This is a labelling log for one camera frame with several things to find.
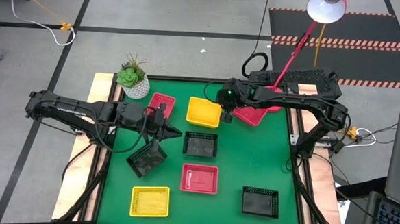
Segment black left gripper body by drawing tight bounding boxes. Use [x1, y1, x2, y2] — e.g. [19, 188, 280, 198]
[115, 100, 169, 153]

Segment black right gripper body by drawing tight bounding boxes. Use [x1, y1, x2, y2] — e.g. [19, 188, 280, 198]
[214, 77, 254, 125]

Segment red plastic slotted basket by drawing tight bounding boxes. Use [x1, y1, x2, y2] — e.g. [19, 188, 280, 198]
[232, 105, 269, 129]
[179, 162, 220, 196]
[147, 92, 177, 121]

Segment yellow plastic slotted basket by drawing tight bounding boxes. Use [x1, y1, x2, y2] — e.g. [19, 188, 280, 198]
[129, 184, 171, 219]
[185, 95, 223, 129]

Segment black plastic slotted basket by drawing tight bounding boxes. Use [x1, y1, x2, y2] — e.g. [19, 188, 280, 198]
[240, 186, 281, 220]
[182, 130, 219, 159]
[125, 138, 169, 180]

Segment succulent in white patterned pot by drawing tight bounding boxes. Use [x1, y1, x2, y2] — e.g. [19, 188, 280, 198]
[115, 51, 153, 101]

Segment black perforated box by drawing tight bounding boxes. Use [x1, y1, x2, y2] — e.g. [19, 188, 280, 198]
[246, 65, 344, 112]

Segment wooden side board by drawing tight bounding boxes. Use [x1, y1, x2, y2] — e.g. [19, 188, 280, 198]
[289, 83, 352, 224]
[50, 71, 125, 224]

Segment red desk lamp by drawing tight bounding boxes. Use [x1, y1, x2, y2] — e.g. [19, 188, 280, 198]
[263, 0, 348, 117]

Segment black mat with hazard stripes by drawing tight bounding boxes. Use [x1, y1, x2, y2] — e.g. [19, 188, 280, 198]
[264, 6, 400, 90]

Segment black coiled cable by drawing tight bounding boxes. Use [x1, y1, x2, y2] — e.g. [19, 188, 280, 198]
[240, 0, 274, 81]

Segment white floor cable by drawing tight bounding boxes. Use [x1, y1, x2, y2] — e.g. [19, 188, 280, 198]
[0, 0, 78, 47]

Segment orange cable with yellow plug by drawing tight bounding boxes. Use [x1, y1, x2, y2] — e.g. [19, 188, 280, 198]
[3, 0, 75, 33]

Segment white power cable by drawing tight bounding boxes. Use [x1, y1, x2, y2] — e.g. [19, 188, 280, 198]
[342, 126, 377, 150]

